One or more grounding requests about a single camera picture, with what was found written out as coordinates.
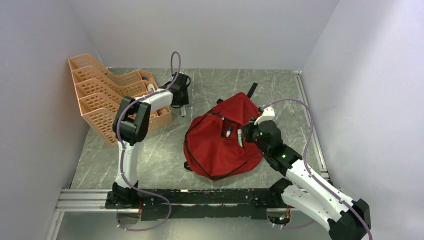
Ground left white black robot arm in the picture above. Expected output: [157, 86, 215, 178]
[112, 72, 191, 208]

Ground green white glue stick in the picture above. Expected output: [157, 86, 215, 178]
[237, 129, 244, 147]

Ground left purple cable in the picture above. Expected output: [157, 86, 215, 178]
[115, 51, 192, 233]

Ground white pencil stick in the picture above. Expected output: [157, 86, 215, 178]
[181, 108, 187, 117]

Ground purple cable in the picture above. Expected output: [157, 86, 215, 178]
[259, 98, 374, 240]
[115, 51, 192, 233]

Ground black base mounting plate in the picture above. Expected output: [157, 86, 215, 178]
[104, 188, 287, 221]

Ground red backpack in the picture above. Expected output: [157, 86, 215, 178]
[183, 82, 263, 182]

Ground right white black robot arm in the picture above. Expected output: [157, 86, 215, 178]
[241, 120, 372, 240]

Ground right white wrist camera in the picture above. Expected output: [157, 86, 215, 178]
[254, 106, 275, 125]

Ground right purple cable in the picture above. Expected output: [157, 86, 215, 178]
[259, 98, 374, 240]

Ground aluminium frame rail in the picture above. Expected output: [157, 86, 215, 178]
[55, 189, 302, 225]

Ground orange plastic file organizer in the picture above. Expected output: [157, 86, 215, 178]
[68, 53, 158, 146]

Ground blue capped white marker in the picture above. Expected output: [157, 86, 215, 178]
[225, 125, 233, 138]

